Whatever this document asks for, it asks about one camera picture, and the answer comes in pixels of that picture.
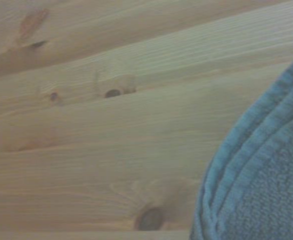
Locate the blue terry towel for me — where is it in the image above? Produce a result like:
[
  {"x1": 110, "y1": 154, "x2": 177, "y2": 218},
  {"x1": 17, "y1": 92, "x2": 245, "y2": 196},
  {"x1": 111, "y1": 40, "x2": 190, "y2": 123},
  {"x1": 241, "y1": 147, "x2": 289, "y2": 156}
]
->
[{"x1": 189, "y1": 50, "x2": 293, "y2": 240}]

